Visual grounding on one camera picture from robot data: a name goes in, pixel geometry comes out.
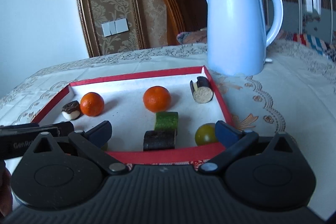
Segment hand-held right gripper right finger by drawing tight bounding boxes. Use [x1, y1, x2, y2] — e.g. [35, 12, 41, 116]
[198, 120, 300, 175]

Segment dark brown white fruit piece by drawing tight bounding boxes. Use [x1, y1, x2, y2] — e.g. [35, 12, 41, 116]
[62, 100, 81, 120]

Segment small mandarin orange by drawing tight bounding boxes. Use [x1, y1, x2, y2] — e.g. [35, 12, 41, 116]
[80, 92, 105, 117]

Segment wooden chair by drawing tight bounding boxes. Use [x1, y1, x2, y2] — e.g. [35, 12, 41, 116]
[158, 0, 208, 45]

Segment colourful striped quilt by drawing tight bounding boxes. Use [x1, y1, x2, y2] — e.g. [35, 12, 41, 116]
[273, 30, 336, 62]

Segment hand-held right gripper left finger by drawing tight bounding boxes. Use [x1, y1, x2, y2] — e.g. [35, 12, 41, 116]
[32, 120, 130, 175]

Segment white wall light switch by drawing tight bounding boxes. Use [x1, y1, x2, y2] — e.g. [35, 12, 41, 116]
[102, 19, 130, 37]

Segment green cucumber piece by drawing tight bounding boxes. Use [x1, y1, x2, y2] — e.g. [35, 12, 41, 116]
[154, 111, 179, 132]

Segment light blue electric kettle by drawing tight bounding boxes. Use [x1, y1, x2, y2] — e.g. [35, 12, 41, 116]
[197, 0, 284, 76]

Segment large mandarin orange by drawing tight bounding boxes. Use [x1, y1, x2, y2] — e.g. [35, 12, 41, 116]
[143, 86, 172, 112]

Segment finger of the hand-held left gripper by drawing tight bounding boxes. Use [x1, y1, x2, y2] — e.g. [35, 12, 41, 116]
[56, 121, 75, 136]

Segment red shallow cardboard box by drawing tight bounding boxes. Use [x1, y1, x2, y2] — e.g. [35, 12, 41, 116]
[31, 66, 234, 165]

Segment gold wall moulding frame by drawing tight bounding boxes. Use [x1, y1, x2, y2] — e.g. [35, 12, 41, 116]
[72, 0, 146, 58]

